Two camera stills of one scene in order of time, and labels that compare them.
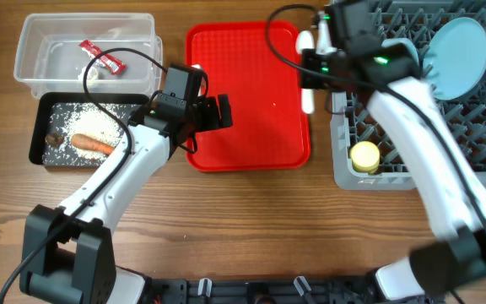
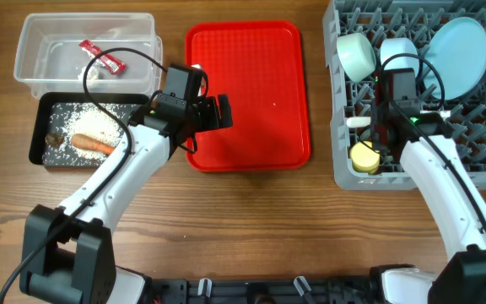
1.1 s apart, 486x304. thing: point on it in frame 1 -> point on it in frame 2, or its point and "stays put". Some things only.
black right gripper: x=311 y=80 -> x=378 y=111
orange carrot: x=86 y=142 stays put
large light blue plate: x=456 y=58 stays put
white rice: x=94 y=122 stays put
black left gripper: x=212 y=120 stays put
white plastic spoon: x=305 y=41 -> x=364 y=122
